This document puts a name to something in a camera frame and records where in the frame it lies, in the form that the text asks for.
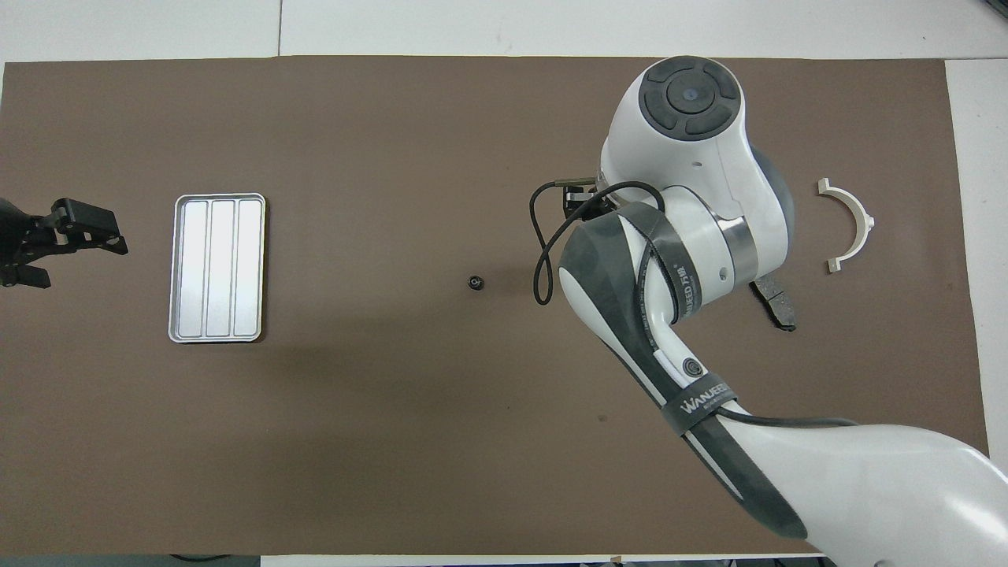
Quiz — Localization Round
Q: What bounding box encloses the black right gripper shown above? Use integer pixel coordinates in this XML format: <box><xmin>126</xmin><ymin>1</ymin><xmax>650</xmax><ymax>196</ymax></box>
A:
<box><xmin>564</xmin><ymin>186</ymin><xmax>613</xmax><ymax>225</ymax></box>

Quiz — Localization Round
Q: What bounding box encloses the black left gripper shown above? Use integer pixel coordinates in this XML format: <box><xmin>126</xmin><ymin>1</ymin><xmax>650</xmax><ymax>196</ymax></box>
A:
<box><xmin>0</xmin><ymin>198</ymin><xmax>129</xmax><ymax>289</ymax></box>

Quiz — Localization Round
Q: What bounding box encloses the silver metal tray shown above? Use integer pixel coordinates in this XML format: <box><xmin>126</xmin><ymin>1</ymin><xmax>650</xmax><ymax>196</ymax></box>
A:
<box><xmin>168</xmin><ymin>193</ymin><xmax>266</xmax><ymax>344</ymax></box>

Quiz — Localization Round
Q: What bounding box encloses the grey curved brake pad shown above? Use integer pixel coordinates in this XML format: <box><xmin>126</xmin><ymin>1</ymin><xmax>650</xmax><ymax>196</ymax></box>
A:
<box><xmin>748</xmin><ymin>280</ymin><xmax>798</xmax><ymax>332</ymax></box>

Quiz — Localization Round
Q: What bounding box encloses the brown table mat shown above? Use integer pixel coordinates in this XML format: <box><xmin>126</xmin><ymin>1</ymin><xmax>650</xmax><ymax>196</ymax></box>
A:
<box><xmin>0</xmin><ymin>55</ymin><xmax>989</xmax><ymax>556</ymax></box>

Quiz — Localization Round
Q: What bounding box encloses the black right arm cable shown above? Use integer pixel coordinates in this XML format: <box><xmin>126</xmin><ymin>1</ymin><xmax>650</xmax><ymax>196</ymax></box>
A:
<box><xmin>529</xmin><ymin>180</ymin><xmax>859</xmax><ymax>430</ymax></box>

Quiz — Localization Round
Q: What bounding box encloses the white semicircular bracket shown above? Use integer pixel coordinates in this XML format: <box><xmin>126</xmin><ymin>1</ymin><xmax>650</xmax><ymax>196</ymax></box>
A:
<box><xmin>817</xmin><ymin>178</ymin><xmax>876</xmax><ymax>273</ymax></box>

